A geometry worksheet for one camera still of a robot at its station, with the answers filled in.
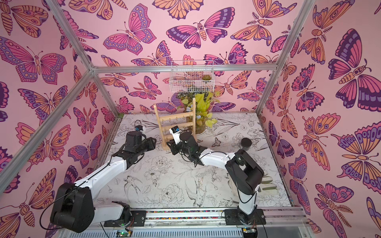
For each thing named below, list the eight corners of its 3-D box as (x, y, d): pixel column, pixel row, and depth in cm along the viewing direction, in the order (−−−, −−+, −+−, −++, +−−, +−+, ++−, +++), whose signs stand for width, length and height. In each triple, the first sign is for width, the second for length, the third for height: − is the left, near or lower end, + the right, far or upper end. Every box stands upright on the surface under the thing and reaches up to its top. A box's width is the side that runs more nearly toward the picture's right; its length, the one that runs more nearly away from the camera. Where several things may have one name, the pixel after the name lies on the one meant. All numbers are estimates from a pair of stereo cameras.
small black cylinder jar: (241, 150, 101) (242, 146, 96) (238, 142, 105) (240, 137, 101) (250, 150, 101) (252, 146, 96) (248, 142, 105) (250, 137, 101)
